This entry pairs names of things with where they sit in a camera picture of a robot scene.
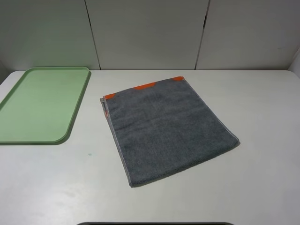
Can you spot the grey towel with orange pattern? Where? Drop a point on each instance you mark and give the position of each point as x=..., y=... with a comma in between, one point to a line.
x=163, y=128

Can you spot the green plastic tray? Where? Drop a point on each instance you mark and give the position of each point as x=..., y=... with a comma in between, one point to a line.
x=42, y=106

